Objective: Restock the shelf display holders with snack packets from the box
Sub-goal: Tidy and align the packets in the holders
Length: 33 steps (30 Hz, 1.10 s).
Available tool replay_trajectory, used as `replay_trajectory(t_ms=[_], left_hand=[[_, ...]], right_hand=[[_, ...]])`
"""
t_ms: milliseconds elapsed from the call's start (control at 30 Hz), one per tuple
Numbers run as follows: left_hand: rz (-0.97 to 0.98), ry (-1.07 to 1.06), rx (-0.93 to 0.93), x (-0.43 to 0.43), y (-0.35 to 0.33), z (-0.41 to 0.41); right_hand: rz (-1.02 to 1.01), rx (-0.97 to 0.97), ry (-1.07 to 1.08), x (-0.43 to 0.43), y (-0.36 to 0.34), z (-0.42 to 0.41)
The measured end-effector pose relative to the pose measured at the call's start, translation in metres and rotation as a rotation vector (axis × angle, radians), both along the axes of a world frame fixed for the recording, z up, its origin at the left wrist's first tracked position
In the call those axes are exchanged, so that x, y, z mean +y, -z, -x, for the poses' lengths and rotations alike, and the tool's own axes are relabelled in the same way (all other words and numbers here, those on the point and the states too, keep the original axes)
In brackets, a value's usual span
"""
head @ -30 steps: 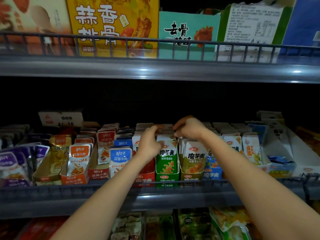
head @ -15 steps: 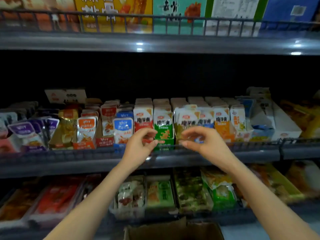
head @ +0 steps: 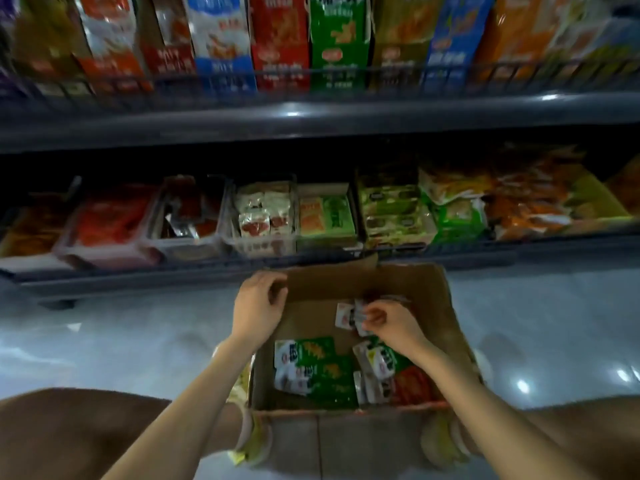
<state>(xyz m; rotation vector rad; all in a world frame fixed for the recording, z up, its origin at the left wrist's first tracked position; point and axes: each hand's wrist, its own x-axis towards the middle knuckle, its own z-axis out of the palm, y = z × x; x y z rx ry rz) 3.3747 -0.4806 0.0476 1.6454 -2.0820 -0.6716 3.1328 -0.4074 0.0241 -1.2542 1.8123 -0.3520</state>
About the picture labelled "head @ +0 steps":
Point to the person's left hand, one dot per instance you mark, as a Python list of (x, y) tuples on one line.
[(258, 310)]

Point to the person's right hand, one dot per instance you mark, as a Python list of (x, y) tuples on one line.
[(398, 330)]

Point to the small white orange snack packet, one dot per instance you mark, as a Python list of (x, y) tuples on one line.
[(348, 315)]

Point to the brown cardboard box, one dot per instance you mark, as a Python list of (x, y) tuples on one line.
[(320, 285)]

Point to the grey metal store shelf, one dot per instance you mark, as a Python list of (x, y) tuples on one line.
[(300, 120)]

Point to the person's right forearm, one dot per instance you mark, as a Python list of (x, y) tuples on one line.
[(500, 420)]

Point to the person's left forearm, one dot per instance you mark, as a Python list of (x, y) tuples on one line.
[(180, 415)]

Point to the person's right shoe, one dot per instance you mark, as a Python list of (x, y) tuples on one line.
[(440, 440)]

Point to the person's shoe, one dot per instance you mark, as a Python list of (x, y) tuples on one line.
[(440, 440), (250, 445)]

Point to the person's left shoe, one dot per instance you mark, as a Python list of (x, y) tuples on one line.
[(250, 445)]

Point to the person's right leg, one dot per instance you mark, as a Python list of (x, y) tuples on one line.
[(590, 430)]

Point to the person's leg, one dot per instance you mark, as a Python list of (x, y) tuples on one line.
[(590, 430), (70, 435)]

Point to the person's left leg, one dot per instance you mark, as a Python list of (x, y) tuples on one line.
[(70, 435)]

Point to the clear plastic tray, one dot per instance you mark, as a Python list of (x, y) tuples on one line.
[(110, 260), (35, 265), (190, 250), (230, 245)]

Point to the green orange display carton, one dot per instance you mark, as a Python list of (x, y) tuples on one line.
[(328, 217)]

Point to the white sock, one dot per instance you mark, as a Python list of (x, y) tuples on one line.
[(246, 427)]

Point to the green snack packets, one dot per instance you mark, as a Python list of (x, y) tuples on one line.
[(460, 220)]

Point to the pile of red snack packets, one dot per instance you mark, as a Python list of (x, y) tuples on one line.
[(115, 220)]

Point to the pile of orange yellow packets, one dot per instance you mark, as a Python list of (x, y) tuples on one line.
[(520, 195)]

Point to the lime green display tray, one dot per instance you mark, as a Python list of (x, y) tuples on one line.
[(600, 205)]

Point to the dark orange snack packs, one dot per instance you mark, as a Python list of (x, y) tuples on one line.
[(32, 230)]

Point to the row of snack display cartons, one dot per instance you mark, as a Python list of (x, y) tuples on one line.
[(280, 35)]

